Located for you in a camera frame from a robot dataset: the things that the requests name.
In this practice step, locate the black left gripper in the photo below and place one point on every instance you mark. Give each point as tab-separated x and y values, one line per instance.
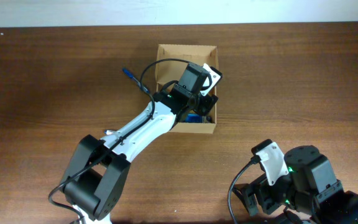
208	103

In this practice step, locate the blue tape dispenser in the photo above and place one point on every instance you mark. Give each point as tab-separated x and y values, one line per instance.
194	118

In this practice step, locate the white blue whiteboard marker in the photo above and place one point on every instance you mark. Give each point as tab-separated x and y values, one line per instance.
109	132

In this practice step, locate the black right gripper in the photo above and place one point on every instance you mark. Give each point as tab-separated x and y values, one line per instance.
250	199

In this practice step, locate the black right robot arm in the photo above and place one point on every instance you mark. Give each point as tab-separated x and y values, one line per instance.
302	181

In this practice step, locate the blue ballpoint pen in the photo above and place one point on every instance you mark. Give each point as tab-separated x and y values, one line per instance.
129	74

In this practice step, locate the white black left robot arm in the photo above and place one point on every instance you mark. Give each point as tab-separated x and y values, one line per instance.
96	174

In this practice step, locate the open cardboard box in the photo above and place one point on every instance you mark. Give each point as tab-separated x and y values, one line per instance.
167	71

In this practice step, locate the white blue staples box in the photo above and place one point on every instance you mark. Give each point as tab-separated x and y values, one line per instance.
208	119

